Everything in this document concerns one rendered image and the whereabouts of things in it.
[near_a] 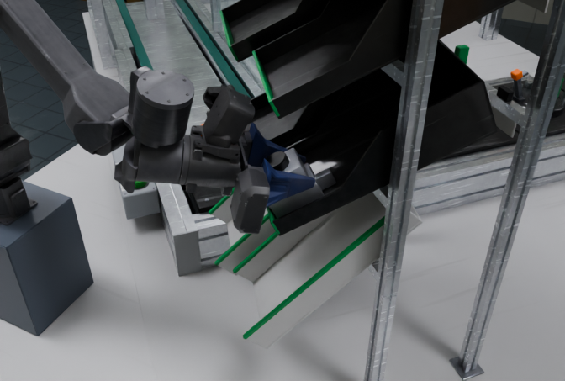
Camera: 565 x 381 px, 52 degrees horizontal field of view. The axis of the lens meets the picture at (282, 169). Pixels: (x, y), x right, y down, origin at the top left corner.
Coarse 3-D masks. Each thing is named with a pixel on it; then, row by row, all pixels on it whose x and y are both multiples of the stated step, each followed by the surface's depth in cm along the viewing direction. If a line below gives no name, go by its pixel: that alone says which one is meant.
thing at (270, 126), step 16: (256, 96) 90; (336, 96) 77; (256, 112) 90; (272, 112) 88; (304, 112) 78; (320, 112) 78; (272, 128) 85; (288, 128) 83; (304, 128) 79; (288, 144) 80
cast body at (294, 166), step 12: (276, 156) 69; (288, 156) 69; (276, 168) 67; (288, 168) 67; (300, 168) 67; (324, 180) 71; (312, 192) 69; (276, 204) 69; (288, 204) 70; (300, 204) 70; (276, 216) 70
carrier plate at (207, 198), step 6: (198, 186) 114; (198, 192) 113; (204, 192) 113; (210, 192) 113; (216, 192) 113; (198, 198) 111; (204, 198) 111; (210, 198) 111; (216, 198) 111; (198, 204) 110; (204, 204) 110; (210, 204) 110; (198, 210) 110; (204, 210) 109
